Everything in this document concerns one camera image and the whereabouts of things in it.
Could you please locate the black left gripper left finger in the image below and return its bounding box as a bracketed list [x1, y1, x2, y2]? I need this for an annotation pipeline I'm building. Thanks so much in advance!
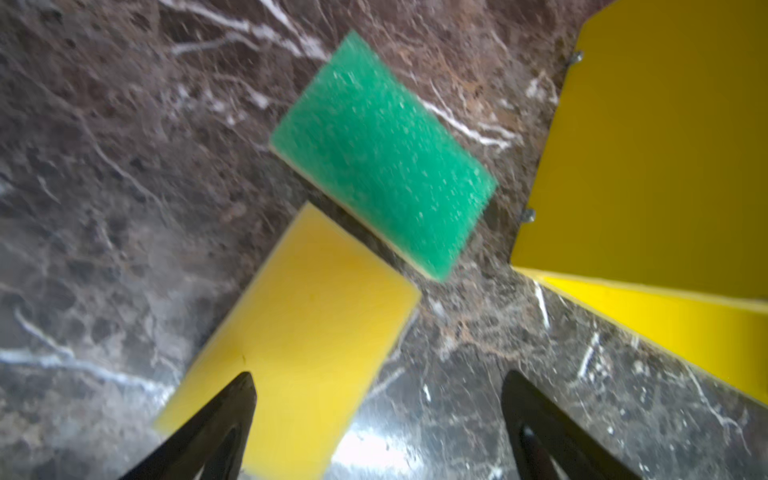
[123, 372, 257, 479]

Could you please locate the bright green sponge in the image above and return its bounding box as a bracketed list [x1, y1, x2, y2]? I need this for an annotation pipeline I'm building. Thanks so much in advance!
[269, 31, 497, 281]

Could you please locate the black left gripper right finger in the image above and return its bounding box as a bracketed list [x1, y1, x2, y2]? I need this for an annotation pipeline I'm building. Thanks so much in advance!
[500, 370, 638, 479]

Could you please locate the yellow pink blue shelf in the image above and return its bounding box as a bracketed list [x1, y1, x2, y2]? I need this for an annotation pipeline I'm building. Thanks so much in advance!
[510, 1, 767, 402]

